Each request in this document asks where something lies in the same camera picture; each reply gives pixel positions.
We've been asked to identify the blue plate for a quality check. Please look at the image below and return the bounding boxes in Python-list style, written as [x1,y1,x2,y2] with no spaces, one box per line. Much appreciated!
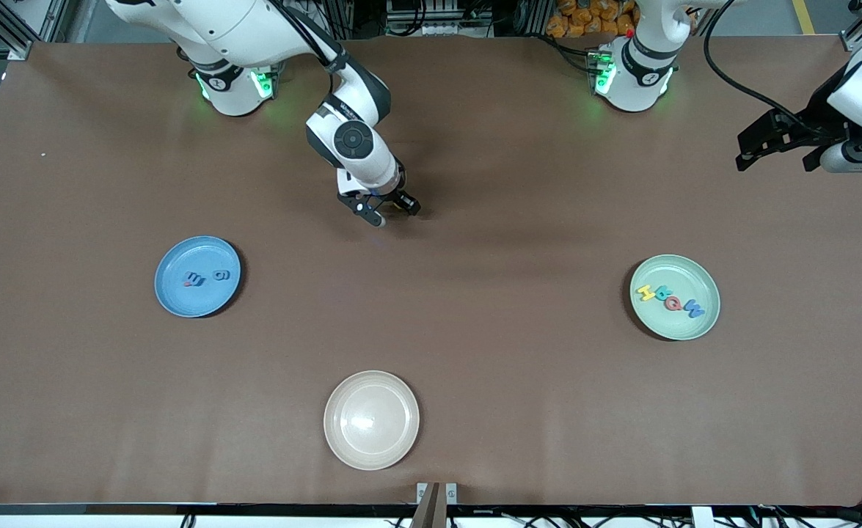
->
[154,235,241,318]

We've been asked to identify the orange packets pile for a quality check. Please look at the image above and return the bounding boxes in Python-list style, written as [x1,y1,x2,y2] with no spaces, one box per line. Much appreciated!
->
[547,0,637,39]

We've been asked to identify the brown mount post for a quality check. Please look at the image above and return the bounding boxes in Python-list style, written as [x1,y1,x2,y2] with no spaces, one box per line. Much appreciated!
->
[410,482,450,528]

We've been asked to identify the brown table cover sheet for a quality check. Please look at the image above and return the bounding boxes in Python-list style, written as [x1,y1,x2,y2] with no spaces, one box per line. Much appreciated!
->
[0,35,862,507]

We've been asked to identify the beige plate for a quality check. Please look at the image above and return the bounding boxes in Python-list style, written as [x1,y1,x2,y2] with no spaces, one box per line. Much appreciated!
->
[324,370,420,471]

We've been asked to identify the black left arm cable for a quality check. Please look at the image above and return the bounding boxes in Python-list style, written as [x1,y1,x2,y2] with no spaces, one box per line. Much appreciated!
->
[703,0,828,136]

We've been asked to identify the pale green plate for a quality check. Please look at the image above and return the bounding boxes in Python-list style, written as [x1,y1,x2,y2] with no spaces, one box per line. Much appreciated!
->
[629,254,721,341]

